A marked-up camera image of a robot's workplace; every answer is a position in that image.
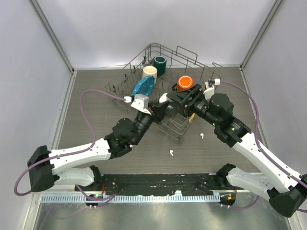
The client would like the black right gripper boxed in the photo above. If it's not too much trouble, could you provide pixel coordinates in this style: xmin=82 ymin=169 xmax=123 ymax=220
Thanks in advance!
xmin=166 ymin=84 xmax=220 ymax=127

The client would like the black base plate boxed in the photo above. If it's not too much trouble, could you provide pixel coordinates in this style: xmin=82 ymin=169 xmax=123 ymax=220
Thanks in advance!
xmin=81 ymin=173 xmax=235 ymax=196

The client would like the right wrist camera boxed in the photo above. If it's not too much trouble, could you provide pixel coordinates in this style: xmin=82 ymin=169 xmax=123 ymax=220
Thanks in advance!
xmin=203 ymin=78 xmax=221 ymax=100

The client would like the left aluminium frame post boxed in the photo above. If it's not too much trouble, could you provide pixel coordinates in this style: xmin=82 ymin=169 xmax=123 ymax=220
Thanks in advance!
xmin=28 ymin=0 xmax=74 ymax=73

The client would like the blue polka dot plate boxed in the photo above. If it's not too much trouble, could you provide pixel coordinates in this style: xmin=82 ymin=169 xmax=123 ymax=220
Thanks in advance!
xmin=131 ymin=75 xmax=155 ymax=96

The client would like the grey wire dish rack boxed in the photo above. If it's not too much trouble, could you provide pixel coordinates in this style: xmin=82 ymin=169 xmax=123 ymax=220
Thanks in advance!
xmin=104 ymin=43 xmax=224 ymax=144

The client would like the white slotted cable duct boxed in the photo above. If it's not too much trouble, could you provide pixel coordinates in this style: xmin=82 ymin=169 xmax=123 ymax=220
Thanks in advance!
xmin=40 ymin=191 xmax=220 ymax=203

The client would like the dark teal mug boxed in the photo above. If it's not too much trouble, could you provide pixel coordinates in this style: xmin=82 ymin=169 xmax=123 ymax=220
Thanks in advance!
xmin=153 ymin=56 xmax=166 ymax=76

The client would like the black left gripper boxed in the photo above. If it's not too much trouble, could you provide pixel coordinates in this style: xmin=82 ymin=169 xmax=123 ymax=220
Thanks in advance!
xmin=132 ymin=98 xmax=168 ymax=144

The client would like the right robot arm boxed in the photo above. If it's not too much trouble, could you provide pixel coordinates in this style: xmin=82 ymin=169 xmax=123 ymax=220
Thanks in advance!
xmin=159 ymin=84 xmax=307 ymax=218

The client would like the orange mug black handle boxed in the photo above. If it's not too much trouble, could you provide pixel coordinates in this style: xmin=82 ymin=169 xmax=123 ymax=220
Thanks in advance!
xmin=172 ymin=75 xmax=194 ymax=91

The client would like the aluminium frame post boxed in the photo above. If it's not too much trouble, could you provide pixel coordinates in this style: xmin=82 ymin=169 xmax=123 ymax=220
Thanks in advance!
xmin=28 ymin=0 xmax=74 ymax=73
xmin=240 ymin=0 xmax=284 ymax=70

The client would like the white earbud case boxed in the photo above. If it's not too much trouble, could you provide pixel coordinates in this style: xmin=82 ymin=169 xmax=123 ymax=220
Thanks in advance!
xmin=159 ymin=93 xmax=169 ymax=103

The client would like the cream ribbed mug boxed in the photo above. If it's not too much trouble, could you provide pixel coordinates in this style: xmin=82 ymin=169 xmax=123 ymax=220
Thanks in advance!
xmin=142 ymin=65 xmax=157 ymax=83

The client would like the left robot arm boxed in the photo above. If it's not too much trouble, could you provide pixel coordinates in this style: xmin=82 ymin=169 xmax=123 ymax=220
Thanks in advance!
xmin=27 ymin=100 xmax=170 ymax=192

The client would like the right aluminium frame post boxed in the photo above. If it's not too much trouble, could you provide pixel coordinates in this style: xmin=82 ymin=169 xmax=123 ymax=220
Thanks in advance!
xmin=240 ymin=0 xmax=284 ymax=70

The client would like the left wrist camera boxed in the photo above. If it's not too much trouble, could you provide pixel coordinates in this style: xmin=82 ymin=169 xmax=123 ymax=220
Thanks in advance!
xmin=124 ymin=94 xmax=150 ymax=114

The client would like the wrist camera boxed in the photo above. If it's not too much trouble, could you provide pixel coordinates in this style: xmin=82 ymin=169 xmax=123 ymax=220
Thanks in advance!
xmin=124 ymin=94 xmax=150 ymax=114
xmin=203 ymin=78 xmax=221 ymax=100

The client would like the yellow mug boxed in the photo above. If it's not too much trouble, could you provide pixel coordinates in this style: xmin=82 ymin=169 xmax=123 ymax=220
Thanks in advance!
xmin=189 ymin=113 xmax=196 ymax=123

